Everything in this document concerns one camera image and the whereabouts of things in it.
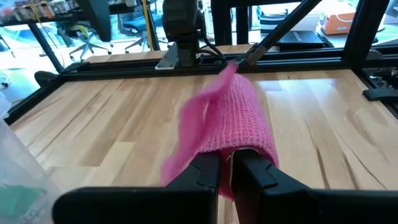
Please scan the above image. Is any black Netgear network switch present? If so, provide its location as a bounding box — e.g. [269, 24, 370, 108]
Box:
[276, 30, 326, 51]

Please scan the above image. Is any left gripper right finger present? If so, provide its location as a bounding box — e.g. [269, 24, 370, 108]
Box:
[231, 148, 398, 224]

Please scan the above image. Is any green bandage pack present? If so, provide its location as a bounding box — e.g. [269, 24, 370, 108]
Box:
[0, 185, 47, 219]

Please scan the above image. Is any black aluminium table frame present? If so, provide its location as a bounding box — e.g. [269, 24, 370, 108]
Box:
[4, 0, 398, 125]

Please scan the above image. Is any clear plastic storage box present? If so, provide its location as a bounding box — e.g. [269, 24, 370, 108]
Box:
[0, 91, 63, 224]

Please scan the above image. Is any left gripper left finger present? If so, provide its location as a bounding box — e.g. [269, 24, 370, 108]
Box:
[52, 151, 222, 224]

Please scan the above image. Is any blue office chair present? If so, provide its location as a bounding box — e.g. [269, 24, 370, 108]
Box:
[123, 14, 169, 54]

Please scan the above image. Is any pink elastic bandage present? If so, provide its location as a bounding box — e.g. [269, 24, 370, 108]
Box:
[160, 62, 279, 202]

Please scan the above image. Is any orange case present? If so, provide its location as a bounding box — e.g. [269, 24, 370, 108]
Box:
[322, 11, 357, 36]

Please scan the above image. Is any yellow cable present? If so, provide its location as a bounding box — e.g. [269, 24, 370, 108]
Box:
[141, 0, 155, 51]

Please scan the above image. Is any green office chair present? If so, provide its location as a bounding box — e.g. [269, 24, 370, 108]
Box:
[67, 24, 113, 62]

